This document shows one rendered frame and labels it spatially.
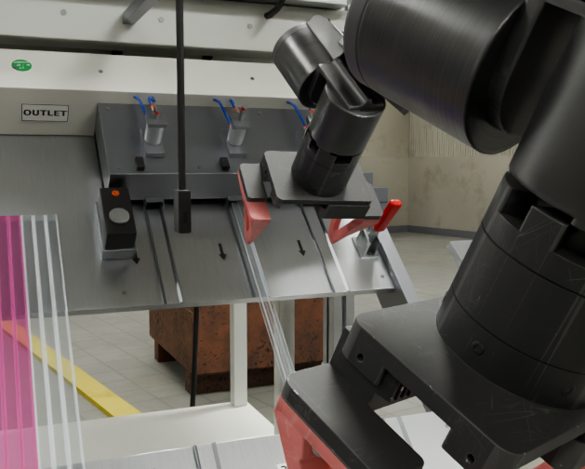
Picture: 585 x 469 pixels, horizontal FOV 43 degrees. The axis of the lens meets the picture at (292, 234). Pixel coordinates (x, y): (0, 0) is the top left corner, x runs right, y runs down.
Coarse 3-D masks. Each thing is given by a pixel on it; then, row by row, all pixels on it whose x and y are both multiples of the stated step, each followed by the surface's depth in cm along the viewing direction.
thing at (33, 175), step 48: (0, 144) 97; (48, 144) 99; (0, 192) 92; (48, 192) 94; (96, 192) 96; (96, 240) 91; (144, 240) 93; (192, 240) 95; (288, 240) 99; (96, 288) 86; (144, 288) 88; (192, 288) 90; (240, 288) 92; (288, 288) 94; (336, 288) 96; (384, 288) 98
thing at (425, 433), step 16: (400, 416) 85; (416, 416) 86; (432, 416) 87; (400, 432) 84; (416, 432) 85; (432, 432) 85; (192, 448) 76; (208, 448) 77; (224, 448) 77; (240, 448) 78; (256, 448) 78; (272, 448) 79; (416, 448) 83; (432, 448) 84; (96, 464) 72; (112, 464) 73; (128, 464) 73; (144, 464) 74; (160, 464) 74; (176, 464) 75; (192, 464) 75; (208, 464) 76; (224, 464) 76; (240, 464) 76; (256, 464) 77; (272, 464) 77; (432, 464) 83; (448, 464) 83
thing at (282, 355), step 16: (240, 208) 99; (240, 224) 97; (240, 240) 97; (256, 256) 94; (256, 272) 93; (256, 288) 92; (272, 304) 90; (272, 320) 88; (272, 336) 87; (288, 352) 86; (288, 368) 84
